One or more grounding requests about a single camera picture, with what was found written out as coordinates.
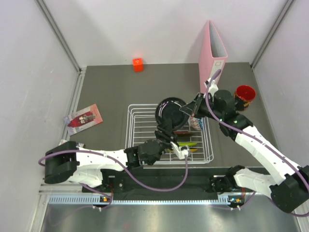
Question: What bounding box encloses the pink ring binder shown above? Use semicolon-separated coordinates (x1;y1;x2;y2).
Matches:
198;20;228;93

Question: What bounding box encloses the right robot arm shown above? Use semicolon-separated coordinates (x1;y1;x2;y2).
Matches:
180;90;309;213

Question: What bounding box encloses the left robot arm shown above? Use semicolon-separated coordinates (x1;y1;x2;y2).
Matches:
44;120;177;192

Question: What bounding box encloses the red blue patterned bowl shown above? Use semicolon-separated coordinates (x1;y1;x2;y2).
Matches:
188;116;204;131

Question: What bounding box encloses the yellow plate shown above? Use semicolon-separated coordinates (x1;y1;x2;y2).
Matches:
168;148;198;154

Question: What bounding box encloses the white wire dish rack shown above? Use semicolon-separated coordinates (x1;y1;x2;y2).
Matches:
125;104;214;165

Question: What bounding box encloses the black glossy plate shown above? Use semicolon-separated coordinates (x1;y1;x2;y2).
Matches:
155;97;189;131

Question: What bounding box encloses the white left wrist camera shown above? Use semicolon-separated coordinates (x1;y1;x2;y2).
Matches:
170;142;190;160

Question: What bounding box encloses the floral patterned cloth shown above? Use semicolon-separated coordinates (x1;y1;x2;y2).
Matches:
59;139;85;148

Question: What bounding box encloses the green plate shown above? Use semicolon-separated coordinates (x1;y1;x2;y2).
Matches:
178;142;197;147

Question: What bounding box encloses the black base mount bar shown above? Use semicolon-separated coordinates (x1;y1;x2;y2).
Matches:
82;169;266;195

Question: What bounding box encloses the red floral plate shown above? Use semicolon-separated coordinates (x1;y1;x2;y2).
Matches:
174;131;195;137

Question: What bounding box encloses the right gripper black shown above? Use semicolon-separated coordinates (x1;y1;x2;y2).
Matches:
180;93;223;122

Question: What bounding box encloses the grey slotted cable duct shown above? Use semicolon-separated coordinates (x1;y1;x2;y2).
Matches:
48;192;247;206

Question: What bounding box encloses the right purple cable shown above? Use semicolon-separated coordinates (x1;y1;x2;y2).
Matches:
204;69;309;217

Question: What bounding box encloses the red cup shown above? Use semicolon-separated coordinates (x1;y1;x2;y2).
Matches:
234;85;256;111

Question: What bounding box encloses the orange cube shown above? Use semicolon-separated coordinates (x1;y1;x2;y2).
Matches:
132;58;143;72

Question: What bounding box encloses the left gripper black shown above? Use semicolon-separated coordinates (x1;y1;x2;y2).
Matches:
154;117;179;157

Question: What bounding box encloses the red illustrated card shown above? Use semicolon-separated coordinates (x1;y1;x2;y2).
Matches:
64;104;103;136

